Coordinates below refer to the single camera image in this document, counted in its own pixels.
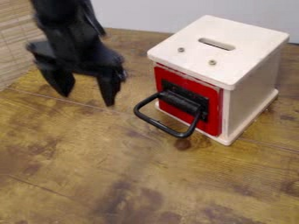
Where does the red wooden drawer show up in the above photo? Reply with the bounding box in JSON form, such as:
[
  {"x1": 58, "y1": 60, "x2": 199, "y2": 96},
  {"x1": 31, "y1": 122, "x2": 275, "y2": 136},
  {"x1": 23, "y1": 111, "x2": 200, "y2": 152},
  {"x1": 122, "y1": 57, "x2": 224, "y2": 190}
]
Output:
[{"x1": 154, "y1": 64, "x2": 223, "y2": 137}]

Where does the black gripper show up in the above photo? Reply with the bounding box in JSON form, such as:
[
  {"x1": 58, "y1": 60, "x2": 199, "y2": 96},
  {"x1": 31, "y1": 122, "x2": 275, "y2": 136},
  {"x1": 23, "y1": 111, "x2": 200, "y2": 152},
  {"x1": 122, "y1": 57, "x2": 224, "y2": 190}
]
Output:
[{"x1": 27, "y1": 11, "x2": 127, "y2": 107}]

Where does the white wooden drawer cabinet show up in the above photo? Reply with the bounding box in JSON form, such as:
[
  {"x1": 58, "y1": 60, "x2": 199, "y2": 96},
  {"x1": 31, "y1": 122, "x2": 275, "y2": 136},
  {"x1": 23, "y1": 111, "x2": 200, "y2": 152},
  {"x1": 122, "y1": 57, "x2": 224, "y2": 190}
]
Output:
[{"x1": 147, "y1": 16, "x2": 290, "y2": 145}]

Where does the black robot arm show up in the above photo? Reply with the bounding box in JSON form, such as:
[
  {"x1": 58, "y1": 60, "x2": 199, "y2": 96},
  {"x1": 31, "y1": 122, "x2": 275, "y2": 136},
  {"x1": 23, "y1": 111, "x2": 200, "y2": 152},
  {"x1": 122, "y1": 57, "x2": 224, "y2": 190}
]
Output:
[{"x1": 27, "y1": 0, "x2": 127, "y2": 106}]

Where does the black metal drawer handle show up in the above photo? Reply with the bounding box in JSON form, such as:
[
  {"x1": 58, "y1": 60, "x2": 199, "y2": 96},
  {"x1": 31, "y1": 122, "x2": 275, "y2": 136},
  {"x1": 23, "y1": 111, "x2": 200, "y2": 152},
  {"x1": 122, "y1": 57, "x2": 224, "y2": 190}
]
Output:
[{"x1": 134, "y1": 80, "x2": 210, "y2": 138}]

